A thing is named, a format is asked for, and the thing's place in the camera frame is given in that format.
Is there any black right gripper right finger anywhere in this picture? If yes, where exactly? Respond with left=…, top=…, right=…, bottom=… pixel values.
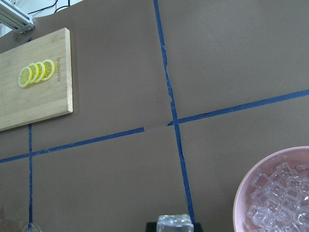
left=193, top=222, right=202, bottom=232

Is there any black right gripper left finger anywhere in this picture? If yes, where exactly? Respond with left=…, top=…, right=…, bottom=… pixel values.
left=146, top=222, right=157, bottom=232

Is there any single clear ice cube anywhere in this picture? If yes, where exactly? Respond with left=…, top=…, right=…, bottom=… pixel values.
left=156, top=214, right=194, bottom=232

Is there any clear ice cubes pile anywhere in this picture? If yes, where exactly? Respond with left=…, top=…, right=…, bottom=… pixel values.
left=247, top=162, right=309, bottom=232

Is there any clear wine glass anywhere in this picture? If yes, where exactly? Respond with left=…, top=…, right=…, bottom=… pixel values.
left=21, top=222, right=42, bottom=232

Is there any pink bowl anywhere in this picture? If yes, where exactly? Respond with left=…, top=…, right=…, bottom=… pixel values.
left=233, top=146, right=309, bottom=232

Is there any bamboo cutting board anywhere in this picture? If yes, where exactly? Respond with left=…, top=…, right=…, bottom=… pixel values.
left=0, top=28, right=73, bottom=131

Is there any lemon slice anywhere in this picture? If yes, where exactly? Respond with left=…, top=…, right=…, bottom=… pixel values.
left=35, top=61, right=45, bottom=83
left=29, top=63, right=39, bottom=84
left=42, top=59, right=56, bottom=81
left=18, top=66, right=32, bottom=88

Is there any aluminium frame post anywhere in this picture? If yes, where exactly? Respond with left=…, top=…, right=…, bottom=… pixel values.
left=0, top=0, right=35, bottom=34

